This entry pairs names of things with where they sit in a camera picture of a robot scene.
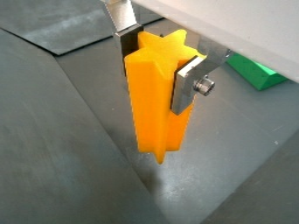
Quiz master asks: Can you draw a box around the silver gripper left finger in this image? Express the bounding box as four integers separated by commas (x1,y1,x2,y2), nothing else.
101,0,145,60

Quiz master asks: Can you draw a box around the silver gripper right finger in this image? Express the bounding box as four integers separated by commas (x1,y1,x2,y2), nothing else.
171,36,233,115

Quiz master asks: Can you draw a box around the orange star-shaped prism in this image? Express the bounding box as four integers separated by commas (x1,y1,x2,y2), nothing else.
124,30,201,164

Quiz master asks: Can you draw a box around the green shape sorter board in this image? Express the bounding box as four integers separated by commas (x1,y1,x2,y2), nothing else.
227,53,287,91

